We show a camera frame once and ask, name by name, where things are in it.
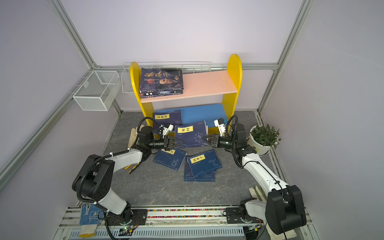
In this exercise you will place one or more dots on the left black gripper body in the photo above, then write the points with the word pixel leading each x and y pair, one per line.
pixel 159 144

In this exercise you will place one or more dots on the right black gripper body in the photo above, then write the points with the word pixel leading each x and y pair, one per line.
pixel 225 143

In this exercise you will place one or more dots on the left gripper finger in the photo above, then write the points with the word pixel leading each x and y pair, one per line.
pixel 173 146
pixel 173 140

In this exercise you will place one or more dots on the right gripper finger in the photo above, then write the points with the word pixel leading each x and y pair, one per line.
pixel 211 143
pixel 208 138

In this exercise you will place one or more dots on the purple book with old man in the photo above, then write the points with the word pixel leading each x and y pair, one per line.
pixel 160 95

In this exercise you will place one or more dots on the dark wolf cover book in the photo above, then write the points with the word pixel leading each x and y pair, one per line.
pixel 160 92

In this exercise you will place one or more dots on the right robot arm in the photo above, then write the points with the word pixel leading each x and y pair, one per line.
pixel 284 208

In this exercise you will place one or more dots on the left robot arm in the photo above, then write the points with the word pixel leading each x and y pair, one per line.
pixel 93 182

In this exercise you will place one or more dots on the beige work glove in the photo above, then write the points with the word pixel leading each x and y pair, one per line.
pixel 133 137

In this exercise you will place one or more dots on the potted green plant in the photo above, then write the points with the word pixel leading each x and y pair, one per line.
pixel 263 138

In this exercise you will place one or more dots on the yellow wooden bookshelf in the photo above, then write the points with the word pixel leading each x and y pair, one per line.
pixel 226 83

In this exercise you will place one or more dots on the white cloth glove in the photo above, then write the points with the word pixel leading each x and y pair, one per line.
pixel 259 194

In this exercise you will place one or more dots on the white mesh basket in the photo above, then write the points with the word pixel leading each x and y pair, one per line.
pixel 98 91

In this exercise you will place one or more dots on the blue knit glove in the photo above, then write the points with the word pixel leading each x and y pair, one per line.
pixel 91 217

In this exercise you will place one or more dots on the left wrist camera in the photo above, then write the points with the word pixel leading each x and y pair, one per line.
pixel 165 130

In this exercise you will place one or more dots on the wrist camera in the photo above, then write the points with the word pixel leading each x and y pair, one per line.
pixel 165 130
pixel 221 125

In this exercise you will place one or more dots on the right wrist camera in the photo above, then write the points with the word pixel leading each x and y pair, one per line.
pixel 221 125

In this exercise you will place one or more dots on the white wire rack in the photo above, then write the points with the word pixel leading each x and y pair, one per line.
pixel 186 67

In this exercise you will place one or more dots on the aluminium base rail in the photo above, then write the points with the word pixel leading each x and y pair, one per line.
pixel 184 223

